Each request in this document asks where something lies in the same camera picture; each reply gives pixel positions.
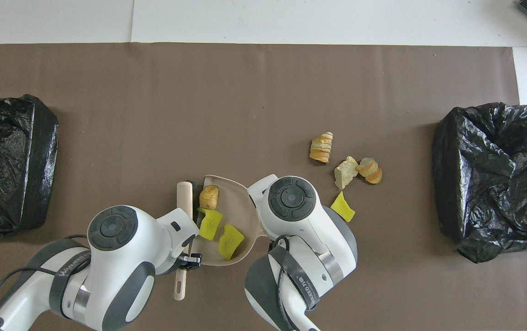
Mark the beige plastic dustpan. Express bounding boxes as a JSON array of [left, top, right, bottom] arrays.
[[190, 175, 266, 267]]

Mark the yellow sponge wedge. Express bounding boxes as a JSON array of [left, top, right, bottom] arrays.
[[218, 224, 245, 261]]

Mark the crumpled black bagged bin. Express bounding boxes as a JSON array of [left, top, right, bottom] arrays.
[[432, 102, 527, 263]]

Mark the large toy croissant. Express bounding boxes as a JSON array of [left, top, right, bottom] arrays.
[[309, 132, 334, 163]]

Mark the empty black bagged bin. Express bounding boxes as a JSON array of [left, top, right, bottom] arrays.
[[0, 94, 59, 236]]

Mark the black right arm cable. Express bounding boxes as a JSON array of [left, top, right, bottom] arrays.
[[267, 235, 303, 331]]

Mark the brown bread roll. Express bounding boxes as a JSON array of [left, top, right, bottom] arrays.
[[199, 185, 220, 210]]

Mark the notched yellow sponge piece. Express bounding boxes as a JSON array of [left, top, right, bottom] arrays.
[[198, 208, 223, 241]]

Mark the small toy croissant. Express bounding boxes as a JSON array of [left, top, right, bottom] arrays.
[[357, 158, 383, 185]]

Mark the brown paper table mat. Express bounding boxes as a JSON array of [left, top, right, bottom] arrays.
[[0, 43, 527, 331]]

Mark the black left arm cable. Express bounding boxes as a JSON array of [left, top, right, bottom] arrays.
[[0, 234, 93, 325]]

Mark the pale bread chunk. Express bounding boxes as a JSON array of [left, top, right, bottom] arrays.
[[334, 156, 359, 190]]

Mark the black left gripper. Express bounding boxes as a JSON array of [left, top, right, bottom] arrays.
[[177, 253, 202, 270]]

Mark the beige hand brush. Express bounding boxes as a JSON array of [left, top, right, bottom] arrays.
[[174, 181, 199, 301]]

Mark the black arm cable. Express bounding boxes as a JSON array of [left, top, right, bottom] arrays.
[[0, 234, 93, 325], [267, 235, 303, 331]]

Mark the small yellow sponge piece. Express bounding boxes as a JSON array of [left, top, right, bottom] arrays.
[[330, 191, 356, 223]]

